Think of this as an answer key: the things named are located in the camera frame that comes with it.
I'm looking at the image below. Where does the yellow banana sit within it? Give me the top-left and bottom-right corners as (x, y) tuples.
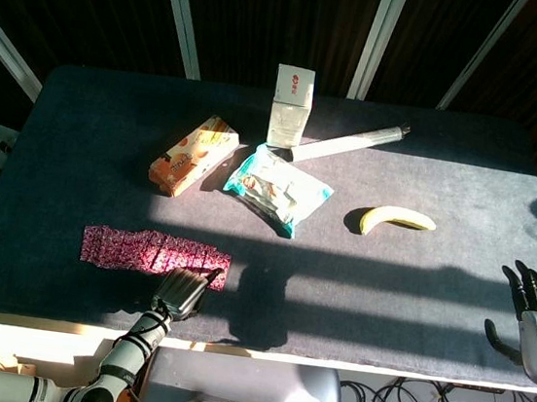
(356, 201), (440, 246)

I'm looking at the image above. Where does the red patterned playing card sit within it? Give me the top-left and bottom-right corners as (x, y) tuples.
(159, 236), (186, 277)
(177, 244), (198, 275)
(197, 250), (233, 294)
(101, 226), (127, 271)
(139, 231), (166, 277)
(79, 224), (111, 268)
(120, 228), (147, 274)
(189, 248), (208, 278)

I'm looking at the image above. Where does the dark blue table cloth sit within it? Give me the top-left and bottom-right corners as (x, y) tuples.
(0, 55), (537, 393)

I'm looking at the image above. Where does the white window frame post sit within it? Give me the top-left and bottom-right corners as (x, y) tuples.
(347, 0), (412, 105)
(435, 0), (530, 120)
(146, 0), (211, 81)
(0, 0), (53, 105)

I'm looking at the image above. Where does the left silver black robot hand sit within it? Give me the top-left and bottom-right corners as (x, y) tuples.
(148, 260), (225, 327)

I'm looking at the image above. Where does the white paper roll tube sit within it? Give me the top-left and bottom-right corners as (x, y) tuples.
(288, 109), (412, 176)

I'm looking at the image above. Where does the tall white carton box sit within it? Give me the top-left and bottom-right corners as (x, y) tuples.
(265, 62), (318, 151)

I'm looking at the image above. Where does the orange snack box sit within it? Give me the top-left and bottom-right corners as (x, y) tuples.
(145, 107), (243, 206)

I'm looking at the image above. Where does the teal white snack bag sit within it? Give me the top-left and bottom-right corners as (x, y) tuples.
(217, 138), (340, 244)

